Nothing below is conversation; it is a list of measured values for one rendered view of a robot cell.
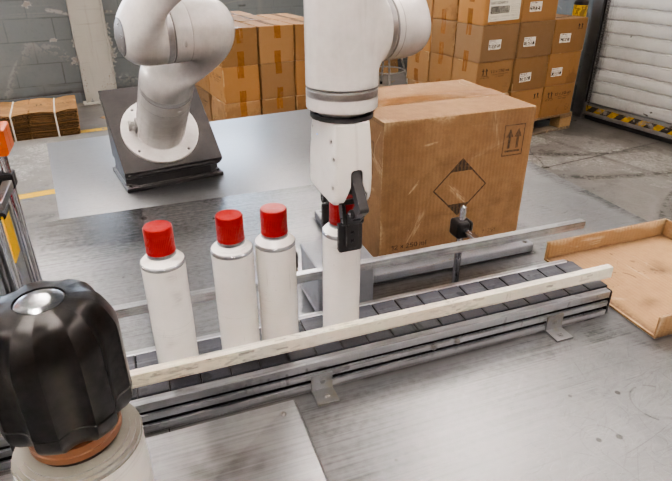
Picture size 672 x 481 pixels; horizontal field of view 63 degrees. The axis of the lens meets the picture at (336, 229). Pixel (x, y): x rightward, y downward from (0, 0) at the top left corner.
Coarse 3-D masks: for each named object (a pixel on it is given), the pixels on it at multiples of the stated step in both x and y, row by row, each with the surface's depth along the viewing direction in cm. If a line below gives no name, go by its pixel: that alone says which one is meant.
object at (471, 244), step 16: (560, 224) 91; (576, 224) 92; (464, 240) 86; (480, 240) 86; (496, 240) 87; (512, 240) 88; (384, 256) 82; (400, 256) 82; (416, 256) 83; (432, 256) 84; (304, 272) 78; (320, 272) 78; (208, 288) 74; (256, 288) 75; (128, 304) 71; (144, 304) 71
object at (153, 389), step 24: (576, 264) 96; (456, 288) 89; (480, 288) 89; (576, 288) 89; (600, 288) 90; (360, 312) 83; (384, 312) 83; (480, 312) 83; (360, 336) 78; (384, 336) 78; (144, 360) 73; (264, 360) 73; (288, 360) 73; (168, 384) 69; (192, 384) 70
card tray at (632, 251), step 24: (576, 240) 107; (600, 240) 110; (624, 240) 112; (648, 240) 113; (600, 264) 105; (624, 264) 105; (648, 264) 105; (624, 288) 97; (648, 288) 97; (624, 312) 91; (648, 312) 91
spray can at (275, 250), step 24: (264, 216) 67; (264, 240) 68; (288, 240) 69; (264, 264) 69; (288, 264) 69; (264, 288) 70; (288, 288) 71; (264, 312) 72; (288, 312) 72; (264, 336) 74
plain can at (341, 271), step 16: (336, 208) 69; (352, 208) 70; (336, 224) 70; (336, 240) 70; (336, 256) 71; (352, 256) 72; (336, 272) 72; (352, 272) 73; (336, 288) 74; (352, 288) 74; (336, 304) 75; (352, 304) 75; (336, 320) 76; (352, 320) 76
